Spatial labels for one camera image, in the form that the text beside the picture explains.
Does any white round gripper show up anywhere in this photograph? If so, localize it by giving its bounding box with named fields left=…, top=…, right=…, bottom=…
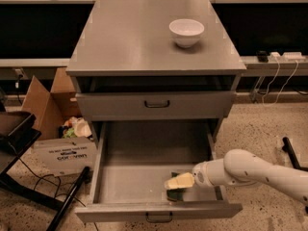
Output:
left=164, top=159, right=234, bottom=190

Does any green and yellow sponge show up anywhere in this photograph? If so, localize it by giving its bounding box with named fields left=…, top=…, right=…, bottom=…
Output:
left=167, top=172, right=187, bottom=202

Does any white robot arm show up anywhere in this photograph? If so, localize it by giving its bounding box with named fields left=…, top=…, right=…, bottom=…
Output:
left=165, top=149, right=308, bottom=206

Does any open grey lower drawer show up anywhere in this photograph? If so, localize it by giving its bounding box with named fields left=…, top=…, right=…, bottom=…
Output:
left=75, top=120, right=242, bottom=223

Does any closed grey upper drawer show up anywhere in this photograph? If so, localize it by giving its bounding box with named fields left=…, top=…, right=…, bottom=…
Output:
left=76, top=91, right=235, bottom=121

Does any grey metal drawer cabinet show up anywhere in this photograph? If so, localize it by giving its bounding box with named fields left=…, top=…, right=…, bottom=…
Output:
left=66, top=0, right=246, bottom=133

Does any black pole right floor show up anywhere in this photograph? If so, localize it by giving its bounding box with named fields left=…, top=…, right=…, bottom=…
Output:
left=281, top=136, right=308, bottom=214

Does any white printed cardboard box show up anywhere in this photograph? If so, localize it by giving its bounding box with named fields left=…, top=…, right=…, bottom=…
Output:
left=34, top=137, right=97, bottom=176

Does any small black device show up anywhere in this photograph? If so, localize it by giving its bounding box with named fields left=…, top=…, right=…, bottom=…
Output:
left=256, top=51, right=269, bottom=63

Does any white ceramic bowl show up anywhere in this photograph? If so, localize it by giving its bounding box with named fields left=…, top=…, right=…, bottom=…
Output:
left=169, top=19, right=205, bottom=48

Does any white power strip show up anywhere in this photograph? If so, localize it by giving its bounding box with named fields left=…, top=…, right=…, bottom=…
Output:
left=269, top=52, right=306, bottom=63

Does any brown cardboard box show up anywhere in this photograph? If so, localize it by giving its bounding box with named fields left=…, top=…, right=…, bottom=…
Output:
left=22, top=67, right=81, bottom=140

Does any white hanging cable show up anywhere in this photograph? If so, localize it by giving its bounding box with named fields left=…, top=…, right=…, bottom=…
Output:
left=260, top=60, right=300, bottom=108

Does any black floor cable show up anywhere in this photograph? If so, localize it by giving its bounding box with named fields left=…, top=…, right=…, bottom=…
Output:
left=8, top=141, right=100, bottom=231

